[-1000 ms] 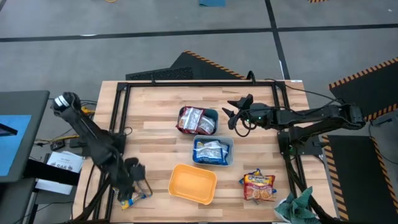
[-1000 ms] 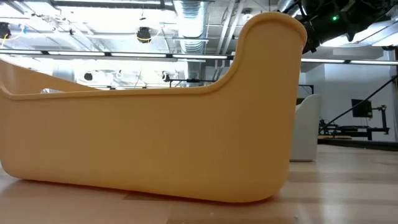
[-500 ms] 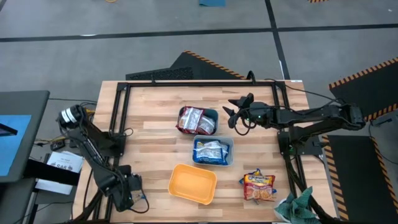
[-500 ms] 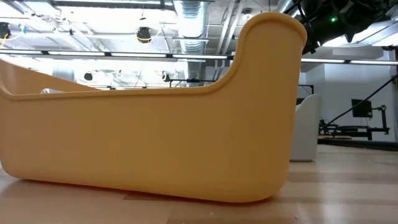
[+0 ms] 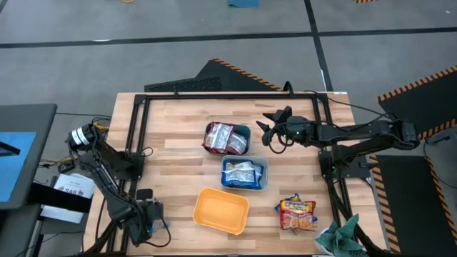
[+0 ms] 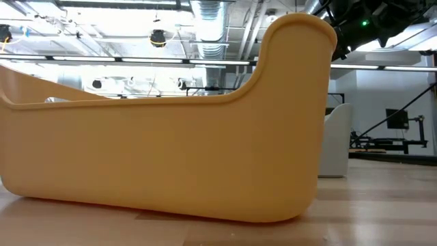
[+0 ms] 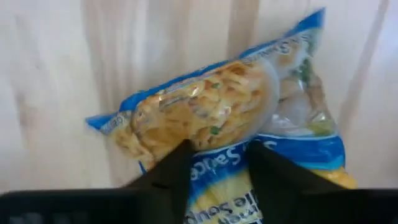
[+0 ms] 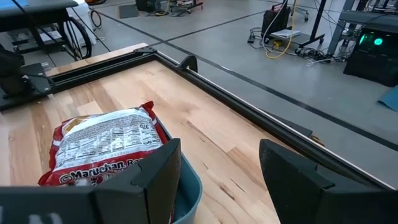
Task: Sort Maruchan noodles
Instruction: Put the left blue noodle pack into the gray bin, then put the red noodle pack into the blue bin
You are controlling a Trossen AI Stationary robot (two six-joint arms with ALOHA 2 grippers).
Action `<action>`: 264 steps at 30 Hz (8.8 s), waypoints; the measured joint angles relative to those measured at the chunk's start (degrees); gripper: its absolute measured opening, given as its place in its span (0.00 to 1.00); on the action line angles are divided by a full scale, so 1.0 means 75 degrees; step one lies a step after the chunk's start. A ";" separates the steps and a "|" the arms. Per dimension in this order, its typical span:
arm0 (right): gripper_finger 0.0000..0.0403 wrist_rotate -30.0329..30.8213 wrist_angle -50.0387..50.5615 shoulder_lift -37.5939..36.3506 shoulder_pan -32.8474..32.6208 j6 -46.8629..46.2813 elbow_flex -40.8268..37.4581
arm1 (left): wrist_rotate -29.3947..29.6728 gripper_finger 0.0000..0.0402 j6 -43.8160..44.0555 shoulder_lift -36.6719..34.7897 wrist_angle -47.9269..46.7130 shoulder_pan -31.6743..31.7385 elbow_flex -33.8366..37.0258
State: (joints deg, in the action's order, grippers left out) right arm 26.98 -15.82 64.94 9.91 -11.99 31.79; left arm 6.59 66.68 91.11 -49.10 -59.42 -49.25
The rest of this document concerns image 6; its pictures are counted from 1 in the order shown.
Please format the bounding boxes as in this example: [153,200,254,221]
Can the yellow plastic bin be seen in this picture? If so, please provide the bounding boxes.
[0,12,338,223]

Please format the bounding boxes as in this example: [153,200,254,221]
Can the white plastic bin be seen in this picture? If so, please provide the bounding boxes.
[318,102,354,178]

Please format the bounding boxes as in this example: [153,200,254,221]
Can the black hanging ceiling device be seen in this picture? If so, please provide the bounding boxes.
[149,29,167,49]
[0,24,13,44]

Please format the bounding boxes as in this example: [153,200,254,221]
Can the black desk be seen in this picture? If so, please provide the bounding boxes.
[350,135,429,154]

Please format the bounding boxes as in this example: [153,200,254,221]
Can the black monitor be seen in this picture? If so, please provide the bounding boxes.
[385,108,410,131]

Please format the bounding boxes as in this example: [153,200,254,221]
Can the black monitor stand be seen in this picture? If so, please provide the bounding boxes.
[408,115,429,154]

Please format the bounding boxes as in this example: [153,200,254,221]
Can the black diagonal rod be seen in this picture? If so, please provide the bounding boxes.
[350,81,437,146]

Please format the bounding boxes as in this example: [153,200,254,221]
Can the silver spiral ceiling duct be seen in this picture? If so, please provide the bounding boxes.
[189,0,230,88]

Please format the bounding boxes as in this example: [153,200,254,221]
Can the silver smooth ceiling duct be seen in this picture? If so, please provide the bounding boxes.
[303,0,328,16]

